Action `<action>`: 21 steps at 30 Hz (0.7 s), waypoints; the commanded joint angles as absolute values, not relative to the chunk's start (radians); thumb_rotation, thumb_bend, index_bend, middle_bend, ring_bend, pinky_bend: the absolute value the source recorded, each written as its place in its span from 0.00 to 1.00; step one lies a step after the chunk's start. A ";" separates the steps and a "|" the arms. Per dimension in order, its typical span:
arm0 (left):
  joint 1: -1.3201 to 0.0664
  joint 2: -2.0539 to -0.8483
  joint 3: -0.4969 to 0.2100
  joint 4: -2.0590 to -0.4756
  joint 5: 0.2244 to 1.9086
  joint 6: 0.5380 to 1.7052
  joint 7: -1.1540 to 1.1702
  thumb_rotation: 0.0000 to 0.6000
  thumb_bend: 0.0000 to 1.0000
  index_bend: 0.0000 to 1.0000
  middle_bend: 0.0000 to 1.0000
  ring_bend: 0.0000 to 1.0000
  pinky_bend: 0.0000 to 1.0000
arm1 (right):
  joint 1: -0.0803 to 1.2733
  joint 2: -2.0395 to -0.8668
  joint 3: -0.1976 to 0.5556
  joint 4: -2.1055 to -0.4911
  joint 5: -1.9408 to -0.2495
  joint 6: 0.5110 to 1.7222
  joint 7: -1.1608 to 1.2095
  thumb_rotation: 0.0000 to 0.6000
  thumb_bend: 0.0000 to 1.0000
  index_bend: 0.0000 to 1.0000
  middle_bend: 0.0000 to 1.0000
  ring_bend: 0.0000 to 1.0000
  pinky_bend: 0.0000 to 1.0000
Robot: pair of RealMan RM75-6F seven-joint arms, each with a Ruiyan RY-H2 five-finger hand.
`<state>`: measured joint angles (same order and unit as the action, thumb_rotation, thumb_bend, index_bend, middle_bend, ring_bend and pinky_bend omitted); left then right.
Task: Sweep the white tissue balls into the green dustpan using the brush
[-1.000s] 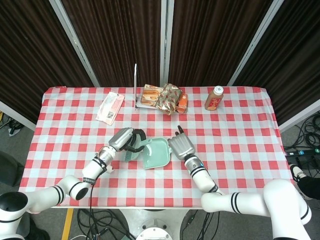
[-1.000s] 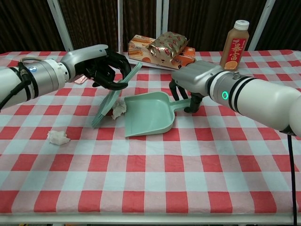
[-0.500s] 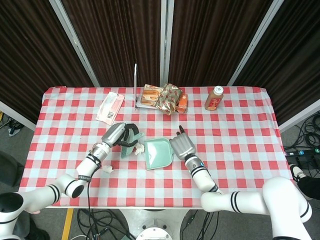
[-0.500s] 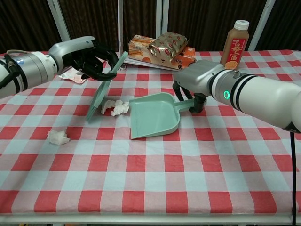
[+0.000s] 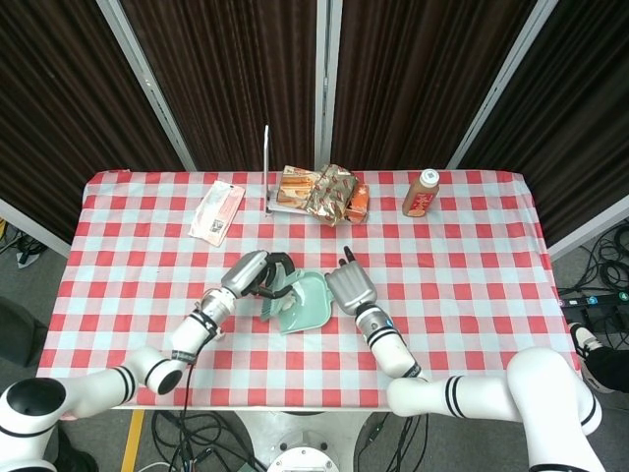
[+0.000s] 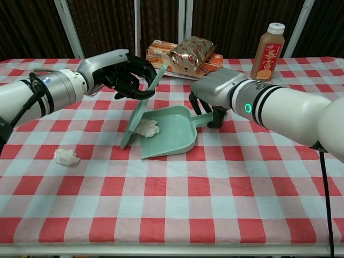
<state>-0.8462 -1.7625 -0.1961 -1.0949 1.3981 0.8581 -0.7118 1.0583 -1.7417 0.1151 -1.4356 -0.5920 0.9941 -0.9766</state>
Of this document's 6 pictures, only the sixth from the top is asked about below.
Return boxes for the brown juice bottle white cap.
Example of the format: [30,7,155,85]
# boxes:
[250,23,285,81]

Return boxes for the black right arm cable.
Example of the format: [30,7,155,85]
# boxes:
[319,149,336,258]

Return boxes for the green hand brush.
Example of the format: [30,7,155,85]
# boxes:
[120,63,169,150]

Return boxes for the red white checkered tablecloth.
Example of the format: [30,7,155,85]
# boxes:
[0,58,344,247]

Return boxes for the gold foil snack bag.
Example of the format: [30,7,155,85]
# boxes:
[167,37,217,78]

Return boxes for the orange biscuit box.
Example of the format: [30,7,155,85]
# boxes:
[146,39,181,73]

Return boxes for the white double frame post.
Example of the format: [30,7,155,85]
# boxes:
[178,0,194,44]

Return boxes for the white slanted frame post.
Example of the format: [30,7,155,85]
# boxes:
[53,0,86,60]
[283,0,315,59]

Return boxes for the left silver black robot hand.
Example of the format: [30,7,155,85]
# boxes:
[76,48,160,101]

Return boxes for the green plastic dustpan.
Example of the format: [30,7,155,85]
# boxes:
[139,105,216,160]

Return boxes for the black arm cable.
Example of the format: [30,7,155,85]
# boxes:
[0,71,45,151]
[319,149,336,258]

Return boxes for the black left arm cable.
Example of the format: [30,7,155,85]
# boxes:
[0,71,45,151]

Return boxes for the orange snack carton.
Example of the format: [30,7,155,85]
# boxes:
[197,53,225,78]

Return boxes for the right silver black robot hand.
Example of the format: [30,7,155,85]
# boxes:
[189,67,248,129]

